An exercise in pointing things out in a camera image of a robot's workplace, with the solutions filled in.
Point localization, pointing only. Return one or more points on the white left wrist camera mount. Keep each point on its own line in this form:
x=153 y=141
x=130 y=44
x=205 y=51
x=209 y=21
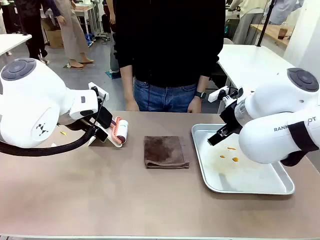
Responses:
x=100 y=94

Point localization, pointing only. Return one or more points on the white folded stand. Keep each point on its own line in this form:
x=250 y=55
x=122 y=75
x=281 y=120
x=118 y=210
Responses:
x=96 y=143

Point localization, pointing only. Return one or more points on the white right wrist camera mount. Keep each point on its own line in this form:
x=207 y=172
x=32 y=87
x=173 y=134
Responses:
x=215 y=95

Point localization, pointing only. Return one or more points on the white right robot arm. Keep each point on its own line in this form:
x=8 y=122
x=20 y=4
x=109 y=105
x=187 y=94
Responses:
x=270 y=107

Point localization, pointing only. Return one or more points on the small white table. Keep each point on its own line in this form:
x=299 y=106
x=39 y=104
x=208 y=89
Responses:
x=12 y=42

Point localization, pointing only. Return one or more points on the yellow paper scrap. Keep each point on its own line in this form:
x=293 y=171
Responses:
x=63 y=133

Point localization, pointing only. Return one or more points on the person's left forearm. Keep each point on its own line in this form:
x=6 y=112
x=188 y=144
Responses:
x=203 y=83

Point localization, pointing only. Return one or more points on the wooden workbench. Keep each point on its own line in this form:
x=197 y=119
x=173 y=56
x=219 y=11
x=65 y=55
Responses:
x=270 y=32

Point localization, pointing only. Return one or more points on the mannequin in beige trousers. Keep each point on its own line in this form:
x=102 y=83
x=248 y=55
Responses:
x=72 y=32

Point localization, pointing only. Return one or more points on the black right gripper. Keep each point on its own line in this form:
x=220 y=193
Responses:
x=232 y=117

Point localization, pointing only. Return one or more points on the metal baking tray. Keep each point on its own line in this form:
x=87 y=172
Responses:
x=240 y=180

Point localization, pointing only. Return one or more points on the black pole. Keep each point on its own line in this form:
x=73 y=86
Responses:
x=262 y=35

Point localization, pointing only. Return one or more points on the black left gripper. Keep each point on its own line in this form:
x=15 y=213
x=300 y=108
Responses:
x=91 y=123

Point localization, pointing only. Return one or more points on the person's right hand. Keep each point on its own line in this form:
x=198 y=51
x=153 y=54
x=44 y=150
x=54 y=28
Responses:
x=132 y=106

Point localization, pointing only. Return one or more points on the white paper scrap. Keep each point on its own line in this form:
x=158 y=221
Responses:
x=54 y=145

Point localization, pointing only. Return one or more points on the black wristwatch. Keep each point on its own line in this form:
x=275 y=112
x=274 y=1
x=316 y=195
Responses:
x=200 y=95

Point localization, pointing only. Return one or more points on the person's right forearm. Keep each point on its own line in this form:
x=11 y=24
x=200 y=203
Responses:
x=127 y=82

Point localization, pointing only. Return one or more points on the large white table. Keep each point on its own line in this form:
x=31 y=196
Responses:
x=250 y=65

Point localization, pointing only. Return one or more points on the wooden top desk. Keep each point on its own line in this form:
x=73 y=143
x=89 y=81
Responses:
x=86 y=10

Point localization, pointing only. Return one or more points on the brown cloth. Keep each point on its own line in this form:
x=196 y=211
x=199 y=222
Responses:
x=165 y=152

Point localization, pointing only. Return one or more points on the cardboard box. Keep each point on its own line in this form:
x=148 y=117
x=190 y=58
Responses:
x=55 y=38

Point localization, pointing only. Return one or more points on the person black sweater blue jeans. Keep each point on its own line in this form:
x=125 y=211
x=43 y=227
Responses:
x=170 y=37

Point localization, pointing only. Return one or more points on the blue floor mat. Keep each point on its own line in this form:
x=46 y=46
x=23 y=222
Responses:
x=112 y=74

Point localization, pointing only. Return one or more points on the cup with brown drink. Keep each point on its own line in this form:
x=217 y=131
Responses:
x=282 y=32

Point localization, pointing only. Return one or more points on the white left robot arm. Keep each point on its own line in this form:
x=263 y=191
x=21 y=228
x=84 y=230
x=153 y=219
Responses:
x=30 y=100

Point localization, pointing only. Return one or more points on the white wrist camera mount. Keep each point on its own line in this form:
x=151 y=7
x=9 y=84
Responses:
x=215 y=95
x=100 y=94

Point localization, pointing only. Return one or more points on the person in light blue shirt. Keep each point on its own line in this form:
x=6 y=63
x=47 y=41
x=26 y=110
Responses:
x=282 y=10

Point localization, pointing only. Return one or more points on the person's left hand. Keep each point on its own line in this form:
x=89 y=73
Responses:
x=195 y=106

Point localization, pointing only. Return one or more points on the person in grey trousers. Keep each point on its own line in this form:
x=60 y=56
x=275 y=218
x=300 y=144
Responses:
x=246 y=27

